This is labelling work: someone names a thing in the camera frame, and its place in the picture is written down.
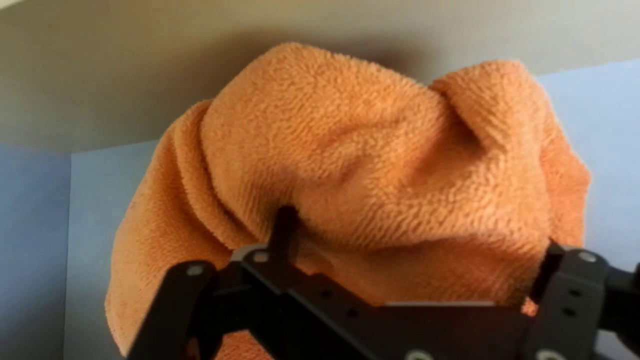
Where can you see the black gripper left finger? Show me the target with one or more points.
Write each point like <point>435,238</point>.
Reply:
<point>285,233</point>

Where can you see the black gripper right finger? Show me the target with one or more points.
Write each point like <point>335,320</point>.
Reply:
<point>573,293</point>

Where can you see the orange terry blanket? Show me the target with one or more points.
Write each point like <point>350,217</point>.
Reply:
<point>372,166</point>

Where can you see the open grey-lined wooden drawer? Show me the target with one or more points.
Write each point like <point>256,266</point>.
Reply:
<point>40,266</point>

